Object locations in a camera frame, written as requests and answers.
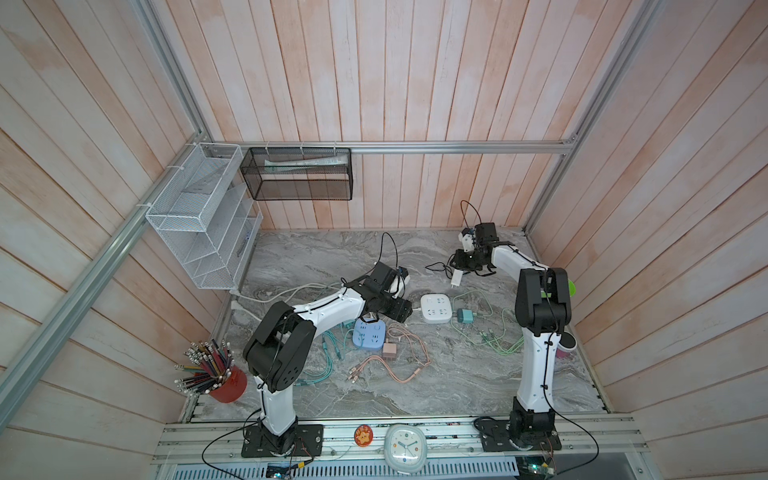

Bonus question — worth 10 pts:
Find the white wire mesh shelf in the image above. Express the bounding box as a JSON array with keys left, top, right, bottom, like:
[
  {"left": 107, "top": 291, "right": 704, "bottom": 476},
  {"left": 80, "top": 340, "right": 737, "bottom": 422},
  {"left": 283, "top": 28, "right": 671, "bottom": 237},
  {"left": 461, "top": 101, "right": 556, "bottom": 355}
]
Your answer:
[{"left": 146, "top": 143, "right": 263, "bottom": 291}]

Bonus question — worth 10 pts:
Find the red round sticker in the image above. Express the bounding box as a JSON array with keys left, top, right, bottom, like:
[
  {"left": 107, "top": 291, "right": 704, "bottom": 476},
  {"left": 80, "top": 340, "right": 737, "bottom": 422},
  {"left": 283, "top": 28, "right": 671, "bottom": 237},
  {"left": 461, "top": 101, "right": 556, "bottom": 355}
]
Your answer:
[{"left": 353, "top": 424, "right": 374, "bottom": 448}]

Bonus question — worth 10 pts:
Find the teal charging cable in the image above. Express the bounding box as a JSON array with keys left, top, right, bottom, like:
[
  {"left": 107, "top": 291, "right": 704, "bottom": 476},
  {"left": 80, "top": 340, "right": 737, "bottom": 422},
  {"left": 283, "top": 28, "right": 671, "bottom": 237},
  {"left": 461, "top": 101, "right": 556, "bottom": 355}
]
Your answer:
[{"left": 293, "top": 326, "right": 355, "bottom": 387}]

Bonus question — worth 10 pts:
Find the black charging cable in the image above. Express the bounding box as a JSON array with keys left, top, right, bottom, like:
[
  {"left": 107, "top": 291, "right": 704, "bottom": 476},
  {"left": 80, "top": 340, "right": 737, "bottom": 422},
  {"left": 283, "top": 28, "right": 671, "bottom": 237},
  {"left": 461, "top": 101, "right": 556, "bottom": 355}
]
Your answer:
[{"left": 424, "top": 251, "right": 460, "bottom": 280}]

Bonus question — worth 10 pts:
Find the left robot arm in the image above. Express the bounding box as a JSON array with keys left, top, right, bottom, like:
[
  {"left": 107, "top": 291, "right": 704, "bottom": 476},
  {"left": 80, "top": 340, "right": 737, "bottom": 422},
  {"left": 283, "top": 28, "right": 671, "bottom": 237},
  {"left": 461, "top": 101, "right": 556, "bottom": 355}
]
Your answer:
[{"left": 243, "top": 262, "right": 412, "bottom": 439}]

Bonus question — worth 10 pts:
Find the pink usb charger plug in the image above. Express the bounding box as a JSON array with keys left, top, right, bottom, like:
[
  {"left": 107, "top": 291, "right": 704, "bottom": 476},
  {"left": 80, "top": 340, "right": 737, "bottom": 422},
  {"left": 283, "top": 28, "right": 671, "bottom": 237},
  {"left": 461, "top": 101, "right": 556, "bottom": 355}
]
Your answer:
[{"left": 381, "top": 342, "right": 398, "bottom": 360}]

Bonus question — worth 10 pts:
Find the light green cable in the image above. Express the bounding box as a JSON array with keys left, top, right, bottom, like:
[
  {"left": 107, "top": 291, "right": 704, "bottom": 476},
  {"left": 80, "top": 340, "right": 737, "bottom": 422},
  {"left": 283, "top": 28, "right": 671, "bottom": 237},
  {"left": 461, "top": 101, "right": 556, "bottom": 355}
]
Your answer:
[{"left": 449, "top": 290, "right": 526, "bottom": 356}]

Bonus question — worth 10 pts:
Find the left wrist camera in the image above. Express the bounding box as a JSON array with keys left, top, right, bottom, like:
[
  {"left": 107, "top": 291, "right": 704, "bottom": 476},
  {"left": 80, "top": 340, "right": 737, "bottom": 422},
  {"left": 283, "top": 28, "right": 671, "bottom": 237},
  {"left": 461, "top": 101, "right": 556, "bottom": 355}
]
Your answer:
[{"left": 389, "top": 267, "right": 410, "bottom": 298}]

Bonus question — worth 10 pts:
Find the black mesh basket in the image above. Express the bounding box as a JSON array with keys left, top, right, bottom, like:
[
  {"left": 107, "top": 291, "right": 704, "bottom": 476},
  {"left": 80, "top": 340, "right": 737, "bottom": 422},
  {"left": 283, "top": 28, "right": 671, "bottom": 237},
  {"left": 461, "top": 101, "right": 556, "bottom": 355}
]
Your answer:
[{"left": 240, "top": 146, "right": 354, "bottom": 202}]

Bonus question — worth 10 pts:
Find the white power cord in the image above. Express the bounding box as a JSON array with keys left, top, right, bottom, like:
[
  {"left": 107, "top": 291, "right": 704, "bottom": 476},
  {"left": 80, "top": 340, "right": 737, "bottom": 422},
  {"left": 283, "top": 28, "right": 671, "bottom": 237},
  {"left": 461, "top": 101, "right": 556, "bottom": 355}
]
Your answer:
[{"left": 229, "top": 280, "right": 343, "bottom": 324}]

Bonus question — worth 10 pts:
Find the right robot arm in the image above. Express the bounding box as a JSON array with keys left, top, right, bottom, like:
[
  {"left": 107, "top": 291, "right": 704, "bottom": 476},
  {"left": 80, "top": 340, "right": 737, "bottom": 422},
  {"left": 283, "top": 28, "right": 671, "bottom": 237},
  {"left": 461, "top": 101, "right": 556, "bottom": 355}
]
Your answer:
[{"left": 449, "top": 222, "right": 572, "bottom": 448}]

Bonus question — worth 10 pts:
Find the blue power strip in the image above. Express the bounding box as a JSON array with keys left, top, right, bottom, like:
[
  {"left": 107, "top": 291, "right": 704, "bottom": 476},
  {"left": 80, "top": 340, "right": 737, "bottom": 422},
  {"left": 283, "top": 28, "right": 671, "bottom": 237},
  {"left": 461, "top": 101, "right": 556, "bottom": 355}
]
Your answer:
[{"left": 352, "top": 319, "right": 387, "bottom": 350}]

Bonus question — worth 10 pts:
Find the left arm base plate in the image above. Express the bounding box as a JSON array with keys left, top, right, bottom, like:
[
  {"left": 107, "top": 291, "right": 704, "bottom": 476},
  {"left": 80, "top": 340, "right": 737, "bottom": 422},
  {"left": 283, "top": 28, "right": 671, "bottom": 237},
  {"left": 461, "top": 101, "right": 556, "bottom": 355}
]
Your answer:
[{"left": 241, "top": 424, "right": 324, "bottom": 458}]

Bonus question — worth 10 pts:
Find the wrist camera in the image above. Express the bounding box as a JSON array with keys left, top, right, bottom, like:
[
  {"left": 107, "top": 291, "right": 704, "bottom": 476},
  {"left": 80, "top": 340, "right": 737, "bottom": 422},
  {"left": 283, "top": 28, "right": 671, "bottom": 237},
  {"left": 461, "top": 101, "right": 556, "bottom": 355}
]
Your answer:
[
  {"left": 459, "top": 227, "right": 476, "bottom": 253},
  {"left": 389, "top": 267, "right": 410, "bottom": 298}
]

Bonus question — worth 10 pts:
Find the green plastic goblet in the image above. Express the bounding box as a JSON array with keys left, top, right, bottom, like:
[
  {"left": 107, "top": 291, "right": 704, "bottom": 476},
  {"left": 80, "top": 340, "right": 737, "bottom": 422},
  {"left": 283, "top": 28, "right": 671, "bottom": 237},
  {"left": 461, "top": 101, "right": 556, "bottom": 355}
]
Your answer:
[{"left": 541, "top": 279, "right": 576, "bottom": 298}]

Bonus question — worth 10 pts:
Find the white power strip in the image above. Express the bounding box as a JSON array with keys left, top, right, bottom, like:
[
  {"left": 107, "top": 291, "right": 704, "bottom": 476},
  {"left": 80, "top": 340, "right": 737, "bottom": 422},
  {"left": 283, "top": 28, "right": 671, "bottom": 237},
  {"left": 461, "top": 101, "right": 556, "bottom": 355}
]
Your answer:
[{"left": 420, "top": 293, "right": 453, "bottom": 325}]

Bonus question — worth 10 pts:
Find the pink cup black lid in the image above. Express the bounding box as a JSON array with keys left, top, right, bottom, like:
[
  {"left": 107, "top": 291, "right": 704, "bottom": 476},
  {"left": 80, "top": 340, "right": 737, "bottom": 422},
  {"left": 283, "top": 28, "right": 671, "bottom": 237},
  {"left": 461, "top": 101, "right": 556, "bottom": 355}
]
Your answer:
[{"left": 556, "top": 331, "right": 578, "bottom": 358}]

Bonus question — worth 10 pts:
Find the pink charging cable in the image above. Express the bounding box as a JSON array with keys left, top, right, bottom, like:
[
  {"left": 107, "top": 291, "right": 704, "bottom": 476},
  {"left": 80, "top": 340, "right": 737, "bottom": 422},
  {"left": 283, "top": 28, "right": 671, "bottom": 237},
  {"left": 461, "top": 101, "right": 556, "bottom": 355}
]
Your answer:
[{"left": 346, "top": 323, "right": 432, "bottom": 385}]

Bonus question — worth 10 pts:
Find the white alarm clock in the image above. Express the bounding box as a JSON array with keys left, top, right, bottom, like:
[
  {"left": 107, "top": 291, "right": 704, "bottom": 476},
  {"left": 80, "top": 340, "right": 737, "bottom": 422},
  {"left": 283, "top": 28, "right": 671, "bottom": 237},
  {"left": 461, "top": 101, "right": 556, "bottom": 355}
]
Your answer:
[{"left": 384, "top": 424, "right": 428, "bottom": 475}]

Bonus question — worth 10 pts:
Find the white charger plug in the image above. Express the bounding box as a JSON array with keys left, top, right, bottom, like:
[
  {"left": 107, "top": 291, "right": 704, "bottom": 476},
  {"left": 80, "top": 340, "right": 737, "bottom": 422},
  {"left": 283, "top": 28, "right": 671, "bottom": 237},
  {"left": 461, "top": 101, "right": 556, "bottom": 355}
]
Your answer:
[{"left": 450, "top": 269, "right": 464, "bottom": 287}]

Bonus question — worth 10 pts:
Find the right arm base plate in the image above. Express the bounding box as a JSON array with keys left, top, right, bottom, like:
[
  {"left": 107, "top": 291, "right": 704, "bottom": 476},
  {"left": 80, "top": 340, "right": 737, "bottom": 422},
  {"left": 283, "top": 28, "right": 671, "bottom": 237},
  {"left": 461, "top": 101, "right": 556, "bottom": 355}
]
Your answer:
[{"left": 472, "top": 416, "right": 562, "bottom": 453}]

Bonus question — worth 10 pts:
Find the red pencil cup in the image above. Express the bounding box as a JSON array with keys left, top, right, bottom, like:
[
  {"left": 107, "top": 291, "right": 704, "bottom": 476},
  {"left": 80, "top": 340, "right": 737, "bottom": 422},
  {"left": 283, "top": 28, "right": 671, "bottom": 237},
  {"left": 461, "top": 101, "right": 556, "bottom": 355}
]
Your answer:
[{"left": 174, "top": 339, "right": 248, "bottom": 404}]

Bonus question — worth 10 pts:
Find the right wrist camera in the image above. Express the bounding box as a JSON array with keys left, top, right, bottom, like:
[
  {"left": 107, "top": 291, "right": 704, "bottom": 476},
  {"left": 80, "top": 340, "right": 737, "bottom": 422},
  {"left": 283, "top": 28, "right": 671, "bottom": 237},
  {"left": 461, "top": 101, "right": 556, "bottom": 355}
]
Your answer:
[{"left": 459, "top": 227, "right": 476, "bottom": 253}]

